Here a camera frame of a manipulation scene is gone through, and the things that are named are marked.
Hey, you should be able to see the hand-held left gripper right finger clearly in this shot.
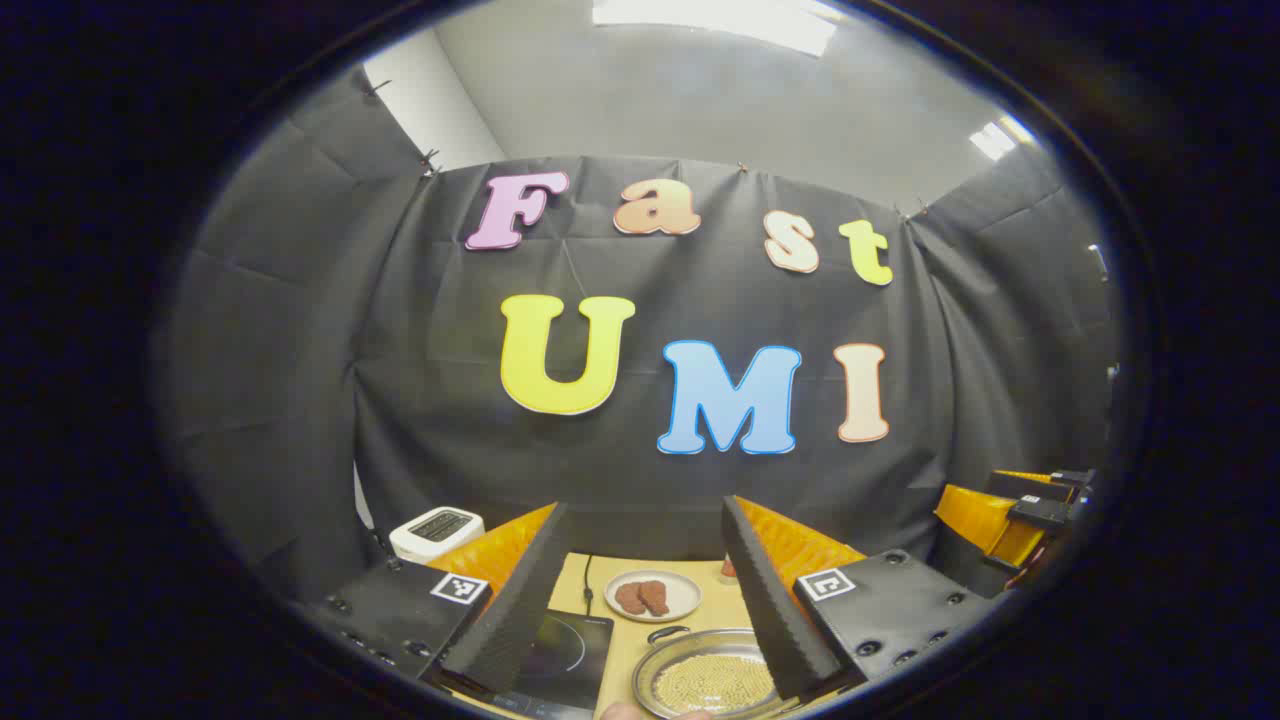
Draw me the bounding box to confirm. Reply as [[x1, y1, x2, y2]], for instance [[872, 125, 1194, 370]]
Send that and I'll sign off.
[[720, 495, 998, 701]]

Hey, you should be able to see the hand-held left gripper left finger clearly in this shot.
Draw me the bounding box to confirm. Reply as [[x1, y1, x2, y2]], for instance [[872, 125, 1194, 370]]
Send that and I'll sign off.
[[310, 502, 571, 701]]

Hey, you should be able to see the black induction cooktop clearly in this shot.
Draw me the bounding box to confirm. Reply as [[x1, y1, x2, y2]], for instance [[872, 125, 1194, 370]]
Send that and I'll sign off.
[[490, 608, 614, 720]]

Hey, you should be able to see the steel pot with black handles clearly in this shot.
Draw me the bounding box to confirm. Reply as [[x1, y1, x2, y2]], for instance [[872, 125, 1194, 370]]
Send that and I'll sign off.
[[632, 625, 801, 720]]

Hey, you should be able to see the round white plate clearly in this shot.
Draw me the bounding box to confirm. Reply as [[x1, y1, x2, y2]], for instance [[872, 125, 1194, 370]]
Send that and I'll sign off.
[[604, 569, 703, 624]]

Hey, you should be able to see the pile of yellow soybeans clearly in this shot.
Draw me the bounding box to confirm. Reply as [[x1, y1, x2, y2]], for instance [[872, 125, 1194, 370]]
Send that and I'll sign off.
[[655, 655, 779, 716]]

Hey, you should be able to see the white toaster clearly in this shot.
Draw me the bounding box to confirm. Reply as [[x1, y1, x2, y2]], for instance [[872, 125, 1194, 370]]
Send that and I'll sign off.
[[390, 507, 486, 564]]

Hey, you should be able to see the ceiling light panel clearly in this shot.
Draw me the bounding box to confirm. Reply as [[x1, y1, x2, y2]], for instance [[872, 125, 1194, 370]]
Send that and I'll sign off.
[[968, 115, 1038, 162]]

